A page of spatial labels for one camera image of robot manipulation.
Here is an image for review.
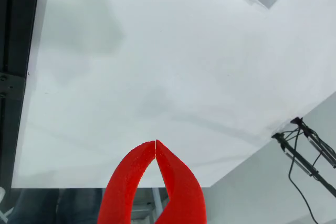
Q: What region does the black bracket plate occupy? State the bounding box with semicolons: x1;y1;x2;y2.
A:
0;72;26;101

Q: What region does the grey metal table frame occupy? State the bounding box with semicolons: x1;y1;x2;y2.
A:
131;187;170;224

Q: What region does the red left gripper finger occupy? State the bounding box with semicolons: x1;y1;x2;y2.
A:
96;141;156;224

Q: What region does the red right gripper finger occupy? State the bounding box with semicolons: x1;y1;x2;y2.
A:
154;139;208;224

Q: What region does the black hanging cable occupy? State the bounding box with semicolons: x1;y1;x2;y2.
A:
288;126;319;224

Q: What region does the black articulated stand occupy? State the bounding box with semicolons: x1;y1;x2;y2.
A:
271;132;336;199
289;116;336;169

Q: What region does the white plastic piece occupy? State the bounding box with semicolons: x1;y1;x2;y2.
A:
0;185;7;218

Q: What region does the black aluminium rail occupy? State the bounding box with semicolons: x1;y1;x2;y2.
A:
0;0;43;189

